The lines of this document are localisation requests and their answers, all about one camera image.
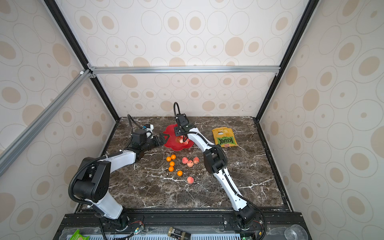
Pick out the clear plastic cup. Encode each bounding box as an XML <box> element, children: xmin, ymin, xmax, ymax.
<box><xmin>284</xmin><ymin>225</ymin><xmax>309</xmax><ymax>240</ymax></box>

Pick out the left diagonal aluminium rail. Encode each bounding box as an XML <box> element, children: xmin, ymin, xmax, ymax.
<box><xmin>1</xmin><ymin>70</ymin><xmax>91</xmax><ymax>175</ymax></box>

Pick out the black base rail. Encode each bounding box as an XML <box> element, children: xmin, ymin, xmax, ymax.
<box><xmin>53</xmin><ymin>210</ymin><xmax>309</xmax><ymax>240</ymax></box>

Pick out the black corner post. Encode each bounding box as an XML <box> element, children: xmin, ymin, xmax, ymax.
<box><xmin>254</xmin><ymin>0</ymin><xmax>320</xmax><ymax>123</ymax></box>
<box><xmin>44</xmin><ymin>0</ymin><xmax>120</xmax><ymax>122</ymax></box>

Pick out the horizontal aluminium rail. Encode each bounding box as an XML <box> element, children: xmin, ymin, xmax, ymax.
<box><xmin>90</xmin><ymin>66</ymin><xmax>280</xmax><ymax>74</ymax></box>

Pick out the right black corner post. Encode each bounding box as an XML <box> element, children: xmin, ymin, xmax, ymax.
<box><xmin>254</xmin><ymin>0</ymin><xmax>320</xmax><ymax>123</ymax></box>

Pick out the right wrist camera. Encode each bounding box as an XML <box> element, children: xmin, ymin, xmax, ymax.
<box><xmin>175</xmin><ymin>114</ymin><xmax>190</xmax><ymax>130</ymax></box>

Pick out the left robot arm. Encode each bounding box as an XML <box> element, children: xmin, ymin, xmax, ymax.
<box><xmin>68</xmin><ymin>115</ymin><xmax>170</xmax><ymax>231</ymax></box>

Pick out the black battery with gold label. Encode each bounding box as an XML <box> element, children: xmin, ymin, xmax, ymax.
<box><xmin>168</xmin><ymin>227</ymin><xmax>191</xmax><ymax>240</ymax></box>

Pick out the left black corner post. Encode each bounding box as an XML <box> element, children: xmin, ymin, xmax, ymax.
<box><xmin>44</xmin><ymin>0</ymin><xmax>120</xmax><ymax>122</ymax></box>

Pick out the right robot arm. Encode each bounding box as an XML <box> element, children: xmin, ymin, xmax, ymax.
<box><xmin>173</xmin><ymin>102</ymin><xmax>267</xmax><ymax>239</ymax></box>

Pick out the red flower-shaped fruit bowl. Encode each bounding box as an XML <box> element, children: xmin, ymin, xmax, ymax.
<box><xmin>163</xmin><ymin>124</ymin><xmax>194</xmax><ymax>151</ymax></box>

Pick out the green packet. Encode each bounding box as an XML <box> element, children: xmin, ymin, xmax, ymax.
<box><xmin>70</xmin><ymin>230</ymin><xmax>90</xmax><ymax>240</ymax></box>

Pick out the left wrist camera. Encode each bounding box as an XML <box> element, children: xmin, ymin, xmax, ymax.
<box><xmin>131</xmin><ymin>124</ymin><xmax>154</xmax><ymax>149</ymax></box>

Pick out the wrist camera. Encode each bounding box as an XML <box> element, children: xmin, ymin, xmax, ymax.
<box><xmin>175</xmin><ymin>114</ymin><xmax>190</xmax><ymax>130</ymax></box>
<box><xmin>131</xmin><ymin>124</ymin><xmax>154</xmax><ymax>149</ymax></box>

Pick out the yellow green snack bag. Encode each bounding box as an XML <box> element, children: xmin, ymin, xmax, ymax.
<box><xmin>212</xmin><ymin>127</ymin><xmax>238</xmax><ymax>148</ymax></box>

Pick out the pink peach top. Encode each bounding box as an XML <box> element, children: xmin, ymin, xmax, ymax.
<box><xmin>182</xmin><ymin>157</ymin><xmax>189</xmax><ymax>164</ymax></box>

